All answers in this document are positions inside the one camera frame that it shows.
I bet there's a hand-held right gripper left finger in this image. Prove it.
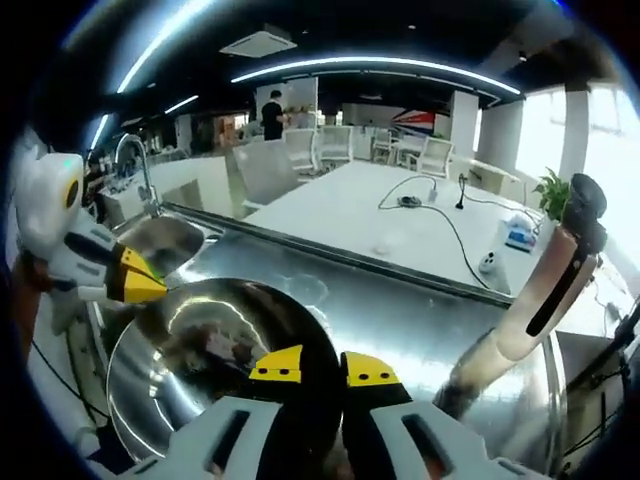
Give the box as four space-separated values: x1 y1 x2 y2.
127 343 345 480

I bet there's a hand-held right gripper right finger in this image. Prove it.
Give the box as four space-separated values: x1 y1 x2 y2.
341 351 549 480

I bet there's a stainless steel bowl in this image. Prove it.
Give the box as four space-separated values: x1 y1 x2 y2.
105 278 352 464

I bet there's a chrome sink faucet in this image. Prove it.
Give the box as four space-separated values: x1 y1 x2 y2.
114 133 165 217

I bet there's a short ceiling light strip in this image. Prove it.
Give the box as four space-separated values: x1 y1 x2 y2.
89 113 111 149
164 94 200 116

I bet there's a translucent plastic chair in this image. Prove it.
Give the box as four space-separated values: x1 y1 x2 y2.
223 143 302 217

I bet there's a clear bottle with black lid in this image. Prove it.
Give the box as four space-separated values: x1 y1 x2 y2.
432 172 609 424

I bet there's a long ceiling light strip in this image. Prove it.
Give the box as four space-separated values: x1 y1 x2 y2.
116 0 217 95
230 55 522 97

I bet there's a small white device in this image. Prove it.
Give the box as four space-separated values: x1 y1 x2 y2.
478 249 505 277

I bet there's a black laptop stand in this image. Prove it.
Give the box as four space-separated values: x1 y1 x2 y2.
562 294 640 457

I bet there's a blue and white box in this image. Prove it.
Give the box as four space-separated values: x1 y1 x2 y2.
503 218 540 252

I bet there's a row of white office chairs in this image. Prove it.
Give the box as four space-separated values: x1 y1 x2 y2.
239 123 456 182

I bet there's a ceiling air conditioner vent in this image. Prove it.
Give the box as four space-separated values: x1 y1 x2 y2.
219 31 300 60

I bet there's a small black desk microphone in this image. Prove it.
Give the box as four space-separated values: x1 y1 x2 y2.
452 171 470 211

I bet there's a potted green plant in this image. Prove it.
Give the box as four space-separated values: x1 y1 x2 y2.
531 167 572 222

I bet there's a white cable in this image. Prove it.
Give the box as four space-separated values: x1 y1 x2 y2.
377 174 492 292

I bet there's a red and blue wall banner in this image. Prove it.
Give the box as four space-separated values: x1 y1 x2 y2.
391 106 437 137

